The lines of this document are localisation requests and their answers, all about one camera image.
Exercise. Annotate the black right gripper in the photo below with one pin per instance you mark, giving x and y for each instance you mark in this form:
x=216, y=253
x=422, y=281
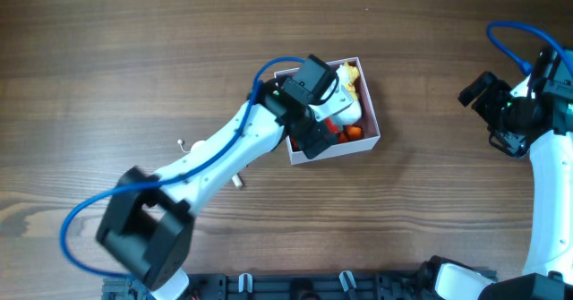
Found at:
x=488, y=101

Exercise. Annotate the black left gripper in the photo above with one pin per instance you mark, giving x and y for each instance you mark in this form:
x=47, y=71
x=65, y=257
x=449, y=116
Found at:
x=303, y=140

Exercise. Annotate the red toy fire truck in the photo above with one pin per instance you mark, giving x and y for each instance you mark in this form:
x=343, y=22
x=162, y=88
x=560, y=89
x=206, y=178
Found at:
x=333, y=128

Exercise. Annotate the white plush duck yellow bag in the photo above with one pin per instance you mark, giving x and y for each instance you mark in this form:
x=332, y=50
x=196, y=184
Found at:
x=346, y=119

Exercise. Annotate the yellow mouse rattle drum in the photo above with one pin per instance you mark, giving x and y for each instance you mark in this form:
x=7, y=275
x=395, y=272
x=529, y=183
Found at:
x=238, y=183

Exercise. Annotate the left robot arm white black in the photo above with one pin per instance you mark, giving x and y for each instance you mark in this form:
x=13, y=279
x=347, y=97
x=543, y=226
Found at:
x=149, y=220

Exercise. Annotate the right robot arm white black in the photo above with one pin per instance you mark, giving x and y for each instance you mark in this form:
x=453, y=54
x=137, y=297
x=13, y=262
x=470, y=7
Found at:
x=547, y=273

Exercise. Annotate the white box pink inside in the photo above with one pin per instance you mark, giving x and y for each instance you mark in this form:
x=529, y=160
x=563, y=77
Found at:
x=368, y=124

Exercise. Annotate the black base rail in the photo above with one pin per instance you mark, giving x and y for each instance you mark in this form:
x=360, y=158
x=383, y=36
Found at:
x=384, y=285

